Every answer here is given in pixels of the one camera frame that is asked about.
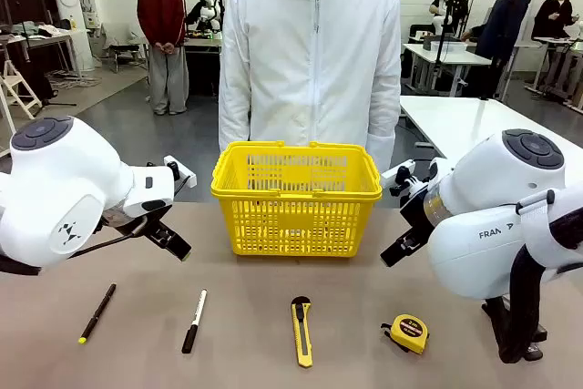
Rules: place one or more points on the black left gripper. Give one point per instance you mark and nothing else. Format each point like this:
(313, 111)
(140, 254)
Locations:
(132, 222)

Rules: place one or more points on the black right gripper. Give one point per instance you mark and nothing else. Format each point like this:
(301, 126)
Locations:
(421, 216)

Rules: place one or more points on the white marker with black cap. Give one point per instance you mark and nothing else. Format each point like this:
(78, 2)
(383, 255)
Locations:
(195, 318)

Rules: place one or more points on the person's left forearm white sleeve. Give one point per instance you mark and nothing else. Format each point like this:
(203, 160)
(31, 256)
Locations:
(382, 134)

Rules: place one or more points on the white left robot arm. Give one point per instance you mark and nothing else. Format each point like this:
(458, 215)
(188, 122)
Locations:
(59, 170)

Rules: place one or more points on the person's right forearm white sleeve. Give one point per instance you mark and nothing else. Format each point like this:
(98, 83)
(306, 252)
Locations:
(233, 120)

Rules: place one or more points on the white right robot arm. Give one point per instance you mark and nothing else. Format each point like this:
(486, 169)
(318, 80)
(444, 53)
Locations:
(492, 188)

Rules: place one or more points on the yellow plastic shopping basket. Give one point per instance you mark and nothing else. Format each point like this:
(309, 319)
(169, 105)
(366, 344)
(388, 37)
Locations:
(246, 194)

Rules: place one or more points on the person in white hoodie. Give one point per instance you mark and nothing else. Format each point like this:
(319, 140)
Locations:
(309, 65)

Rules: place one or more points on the person in red jacket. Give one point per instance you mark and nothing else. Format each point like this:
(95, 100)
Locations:
(161, 11)

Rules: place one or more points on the person in dark blue coat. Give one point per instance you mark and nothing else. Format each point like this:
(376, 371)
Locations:
(505, 20)

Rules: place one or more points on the standing person in black clothes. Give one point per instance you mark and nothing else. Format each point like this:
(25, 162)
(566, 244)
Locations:
(553, 15)

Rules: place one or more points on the yellow tape measure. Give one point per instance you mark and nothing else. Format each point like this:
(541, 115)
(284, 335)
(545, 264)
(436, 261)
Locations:
(410, 332)

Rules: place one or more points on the black pen with yellow tip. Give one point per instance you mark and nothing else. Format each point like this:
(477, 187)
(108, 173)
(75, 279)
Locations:
(98, 311)

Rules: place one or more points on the yellow utility knife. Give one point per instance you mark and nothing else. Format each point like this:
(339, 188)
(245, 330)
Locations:
(301, 339)

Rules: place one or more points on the large white table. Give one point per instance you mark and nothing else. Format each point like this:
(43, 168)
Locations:
(464, 120)

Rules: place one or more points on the white background table with bin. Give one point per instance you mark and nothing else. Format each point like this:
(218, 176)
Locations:
(455, 57)

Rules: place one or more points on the black metal chair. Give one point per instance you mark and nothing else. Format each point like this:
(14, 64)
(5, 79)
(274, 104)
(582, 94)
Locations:
(127, 48)

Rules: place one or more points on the clear plastic bin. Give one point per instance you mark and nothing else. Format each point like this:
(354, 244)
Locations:
(448, 46)

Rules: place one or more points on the black tripod stand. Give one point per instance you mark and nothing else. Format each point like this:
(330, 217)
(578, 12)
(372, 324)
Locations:
(441, 43)

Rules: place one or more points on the white wooden step stool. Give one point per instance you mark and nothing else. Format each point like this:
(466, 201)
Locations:
(13, 80)

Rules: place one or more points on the cluttered grey background table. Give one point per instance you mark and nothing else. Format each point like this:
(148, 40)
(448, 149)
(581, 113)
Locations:
(45, 38)

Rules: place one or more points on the white desk with black legs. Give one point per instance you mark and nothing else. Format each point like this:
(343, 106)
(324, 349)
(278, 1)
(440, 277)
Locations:
(560, 40)

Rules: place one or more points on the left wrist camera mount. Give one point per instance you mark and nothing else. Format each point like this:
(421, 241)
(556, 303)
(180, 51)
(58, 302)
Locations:
(182, 172)

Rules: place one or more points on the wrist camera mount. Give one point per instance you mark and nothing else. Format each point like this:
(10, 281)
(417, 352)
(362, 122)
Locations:
(401, 172)
(182, 172)

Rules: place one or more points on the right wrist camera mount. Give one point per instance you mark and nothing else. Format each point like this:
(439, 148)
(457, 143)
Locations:
(401, 172)

